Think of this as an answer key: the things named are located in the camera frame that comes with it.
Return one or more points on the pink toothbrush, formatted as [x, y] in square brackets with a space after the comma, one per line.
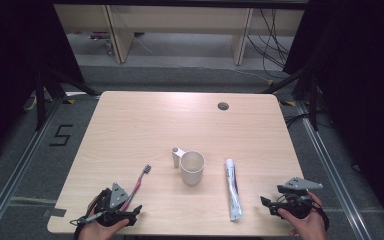
[139, 183]

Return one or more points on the white toothpaste tube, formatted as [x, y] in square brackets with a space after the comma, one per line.
[232, 190]

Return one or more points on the yellow tape piece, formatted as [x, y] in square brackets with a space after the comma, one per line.
[288, 103]
[69, 101]

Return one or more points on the grey tape strip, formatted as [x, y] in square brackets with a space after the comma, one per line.
[55, 212]

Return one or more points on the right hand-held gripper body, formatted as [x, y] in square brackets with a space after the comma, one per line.
[300, 184]

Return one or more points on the person's right hand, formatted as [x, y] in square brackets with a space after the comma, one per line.
[308, 228]

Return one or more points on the light wooden desk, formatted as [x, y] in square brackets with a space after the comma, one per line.
[180, 20]

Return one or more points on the aluminium floor rail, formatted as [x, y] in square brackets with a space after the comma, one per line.
[20, 163]
[330, 166]

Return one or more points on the black curtain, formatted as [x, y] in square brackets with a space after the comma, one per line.
[16, 66]
[363, 100]

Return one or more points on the black metal stand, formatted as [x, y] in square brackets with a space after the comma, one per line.
[41, 100]
[313, 100]

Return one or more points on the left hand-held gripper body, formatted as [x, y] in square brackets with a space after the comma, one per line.
[118, 196]

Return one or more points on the person's left hand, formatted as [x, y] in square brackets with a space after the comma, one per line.
[95, 231]

